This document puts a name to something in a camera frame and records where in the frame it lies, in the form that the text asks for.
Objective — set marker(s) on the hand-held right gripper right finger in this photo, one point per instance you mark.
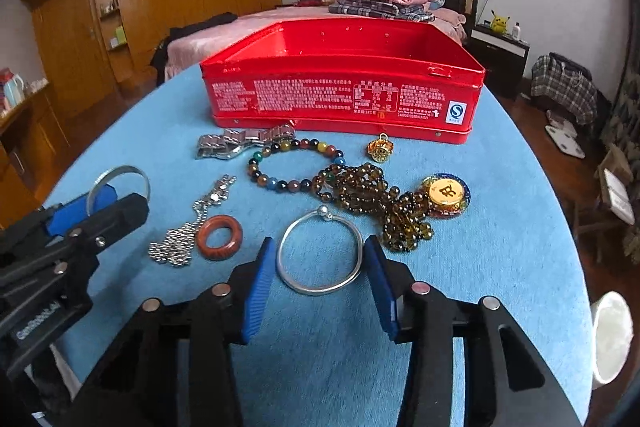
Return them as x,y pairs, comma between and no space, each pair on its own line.
380,287

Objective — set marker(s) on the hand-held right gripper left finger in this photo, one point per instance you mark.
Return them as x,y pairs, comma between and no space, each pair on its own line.
260,292

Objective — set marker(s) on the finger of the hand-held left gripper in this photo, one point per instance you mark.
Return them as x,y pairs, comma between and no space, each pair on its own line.
80,209
120,212

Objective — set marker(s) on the thin silver bangle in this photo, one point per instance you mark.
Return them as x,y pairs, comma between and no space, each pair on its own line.
122,169

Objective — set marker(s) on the silver bangle with ball clasp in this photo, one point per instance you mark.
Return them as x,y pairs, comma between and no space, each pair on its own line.
324,211

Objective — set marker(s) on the round gold pendant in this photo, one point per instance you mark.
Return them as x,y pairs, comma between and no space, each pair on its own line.
445,194

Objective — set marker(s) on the small gold charm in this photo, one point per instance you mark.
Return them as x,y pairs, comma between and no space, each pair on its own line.
382,152

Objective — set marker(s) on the red tin box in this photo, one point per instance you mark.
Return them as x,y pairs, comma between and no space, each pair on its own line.
325,92

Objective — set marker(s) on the wooden side cabinet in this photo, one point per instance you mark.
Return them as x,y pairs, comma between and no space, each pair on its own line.
30,147

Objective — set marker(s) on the silver metal watch band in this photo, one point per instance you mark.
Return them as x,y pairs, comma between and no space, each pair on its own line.
235,142

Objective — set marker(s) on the light blue container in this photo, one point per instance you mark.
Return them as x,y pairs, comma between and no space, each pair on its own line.
14,92

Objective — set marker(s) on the blue tablecloth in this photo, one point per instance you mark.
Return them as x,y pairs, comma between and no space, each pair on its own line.
500,207

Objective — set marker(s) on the bed with pink cover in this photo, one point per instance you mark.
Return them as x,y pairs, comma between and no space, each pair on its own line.
210,42

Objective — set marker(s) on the dark clothing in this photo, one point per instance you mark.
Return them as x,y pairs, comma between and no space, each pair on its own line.
200,24

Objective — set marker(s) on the wooden stool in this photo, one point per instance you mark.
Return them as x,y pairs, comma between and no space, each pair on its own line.
590,217

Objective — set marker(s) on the white bathroom scale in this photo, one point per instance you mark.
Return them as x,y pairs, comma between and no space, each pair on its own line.
567,142

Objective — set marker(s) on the white waste bin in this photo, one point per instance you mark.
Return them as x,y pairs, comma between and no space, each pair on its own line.
612,337

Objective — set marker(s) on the white cardboard box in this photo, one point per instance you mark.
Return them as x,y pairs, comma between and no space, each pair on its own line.
617,194

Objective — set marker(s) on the dark nightstand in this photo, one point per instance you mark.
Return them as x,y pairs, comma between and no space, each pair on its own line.
500,62

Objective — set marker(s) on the plaid bag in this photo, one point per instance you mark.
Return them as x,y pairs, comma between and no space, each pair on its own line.
562,87

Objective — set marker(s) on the folded plaid cloth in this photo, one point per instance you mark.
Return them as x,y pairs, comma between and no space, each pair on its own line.
370,11

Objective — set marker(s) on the white bottle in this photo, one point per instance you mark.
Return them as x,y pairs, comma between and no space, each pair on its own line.
516,32

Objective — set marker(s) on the yellow plush toy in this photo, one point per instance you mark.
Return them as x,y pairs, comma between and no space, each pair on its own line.
498,23

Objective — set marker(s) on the patterned curtain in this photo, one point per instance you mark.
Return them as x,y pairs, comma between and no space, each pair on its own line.
622,117

